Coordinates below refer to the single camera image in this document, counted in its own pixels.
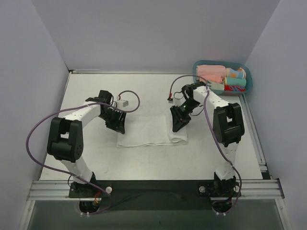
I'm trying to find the white towel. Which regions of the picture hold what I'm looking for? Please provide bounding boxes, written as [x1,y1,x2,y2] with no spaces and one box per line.
[117,114,188,148]

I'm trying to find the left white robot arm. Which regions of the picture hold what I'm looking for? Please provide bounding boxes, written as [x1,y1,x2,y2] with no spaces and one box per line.
[47,90,127,197]

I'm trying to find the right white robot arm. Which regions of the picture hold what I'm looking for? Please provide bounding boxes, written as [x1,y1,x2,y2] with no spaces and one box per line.
[170,82,245,196]

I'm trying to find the patterned white-teal rolled towel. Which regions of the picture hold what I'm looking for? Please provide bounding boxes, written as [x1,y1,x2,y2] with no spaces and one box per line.
[208,81,224,95]

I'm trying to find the pink rolled towel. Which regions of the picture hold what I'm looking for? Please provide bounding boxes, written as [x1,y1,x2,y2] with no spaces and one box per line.
[196,65,226,77]

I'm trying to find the salmon rolled towel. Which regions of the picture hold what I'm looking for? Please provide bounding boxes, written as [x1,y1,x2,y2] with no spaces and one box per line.
[203,75,224,84]

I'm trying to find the red patterned rolled towel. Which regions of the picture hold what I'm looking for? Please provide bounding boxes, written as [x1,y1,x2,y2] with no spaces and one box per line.
[224,85,246,94]

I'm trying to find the teal plastic basket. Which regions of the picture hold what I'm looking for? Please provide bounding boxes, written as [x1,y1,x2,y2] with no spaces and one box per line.
[192,60,253,96]

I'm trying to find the teal rolled towel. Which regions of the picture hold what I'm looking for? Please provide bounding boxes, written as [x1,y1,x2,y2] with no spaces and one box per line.
[224,77,247,87]

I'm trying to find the cartoon print rolled towel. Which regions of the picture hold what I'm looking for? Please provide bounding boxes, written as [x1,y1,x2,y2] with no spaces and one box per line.
[226,68,246,79]

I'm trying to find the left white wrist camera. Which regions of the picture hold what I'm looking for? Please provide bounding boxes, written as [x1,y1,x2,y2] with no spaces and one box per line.
[116,100,129,109]

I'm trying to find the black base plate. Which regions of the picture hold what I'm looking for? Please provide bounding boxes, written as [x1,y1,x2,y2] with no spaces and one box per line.
[79,191,239,213]

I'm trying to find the aluminium frame rail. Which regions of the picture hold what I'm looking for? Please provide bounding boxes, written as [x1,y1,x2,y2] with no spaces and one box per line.
[27,180,284,201]

